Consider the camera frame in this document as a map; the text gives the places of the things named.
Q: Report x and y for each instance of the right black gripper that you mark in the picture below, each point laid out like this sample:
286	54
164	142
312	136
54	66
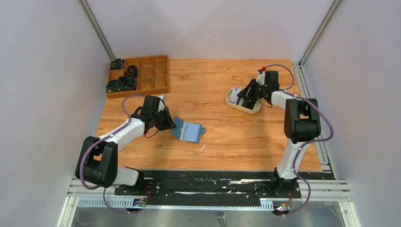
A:
252	92

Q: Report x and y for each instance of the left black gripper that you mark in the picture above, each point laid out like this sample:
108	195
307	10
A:
166	119

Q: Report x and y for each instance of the blue card holder wallet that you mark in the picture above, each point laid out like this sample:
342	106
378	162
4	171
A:
187	132

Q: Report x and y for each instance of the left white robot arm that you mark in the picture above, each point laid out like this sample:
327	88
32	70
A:
98	161

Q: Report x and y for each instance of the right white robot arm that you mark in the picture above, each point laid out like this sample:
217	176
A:
301	122

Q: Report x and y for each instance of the white printed card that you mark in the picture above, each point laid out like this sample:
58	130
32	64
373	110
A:
234	99

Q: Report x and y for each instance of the cream oval tray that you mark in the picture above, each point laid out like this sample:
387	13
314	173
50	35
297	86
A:
241	104

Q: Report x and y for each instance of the wooden compartment organizer box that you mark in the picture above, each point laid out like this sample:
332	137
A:
153	76

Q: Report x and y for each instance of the large black coiled item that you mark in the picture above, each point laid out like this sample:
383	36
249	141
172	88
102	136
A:
127	83

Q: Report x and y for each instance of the black coiled item bottom-left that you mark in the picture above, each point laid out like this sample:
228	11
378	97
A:
113	86

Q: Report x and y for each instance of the black coiled item middle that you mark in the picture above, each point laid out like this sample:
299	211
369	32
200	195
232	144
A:
132	71

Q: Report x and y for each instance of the black coiled item top-left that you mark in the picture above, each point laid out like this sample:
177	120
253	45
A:
117	64

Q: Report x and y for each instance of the black mounting base rail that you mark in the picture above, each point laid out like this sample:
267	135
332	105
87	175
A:
205	188

